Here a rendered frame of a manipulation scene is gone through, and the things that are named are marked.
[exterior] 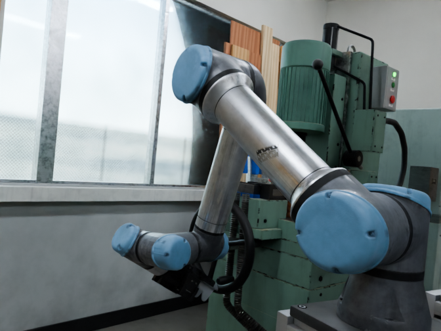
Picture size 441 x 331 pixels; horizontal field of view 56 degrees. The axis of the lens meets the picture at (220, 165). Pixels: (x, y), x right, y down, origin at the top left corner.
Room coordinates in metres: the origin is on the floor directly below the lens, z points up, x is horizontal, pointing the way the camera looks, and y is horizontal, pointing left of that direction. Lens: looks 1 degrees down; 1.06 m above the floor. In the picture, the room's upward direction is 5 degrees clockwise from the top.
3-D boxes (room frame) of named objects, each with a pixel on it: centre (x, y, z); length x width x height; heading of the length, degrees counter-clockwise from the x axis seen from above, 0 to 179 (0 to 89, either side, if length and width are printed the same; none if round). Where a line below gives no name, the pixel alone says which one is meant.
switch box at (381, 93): (1.61, -0.60, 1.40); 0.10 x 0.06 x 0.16; 132
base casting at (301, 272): (1.58, -0.36, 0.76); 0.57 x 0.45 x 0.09; 132
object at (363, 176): (1.51, -0.51, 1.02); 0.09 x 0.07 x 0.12; 42
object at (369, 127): (1.53, -0.53, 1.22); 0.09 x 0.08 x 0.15; 132
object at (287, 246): (1.46, -0.23, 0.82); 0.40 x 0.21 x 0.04; 42
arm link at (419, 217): (0.71, -0.30, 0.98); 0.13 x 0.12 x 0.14; 135
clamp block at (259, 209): (1.37, -0.13, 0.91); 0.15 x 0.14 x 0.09; 42
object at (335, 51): (1.60, -0.37, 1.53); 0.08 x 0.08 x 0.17; 42
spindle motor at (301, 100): (1.50, -0.27, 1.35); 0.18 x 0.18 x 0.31
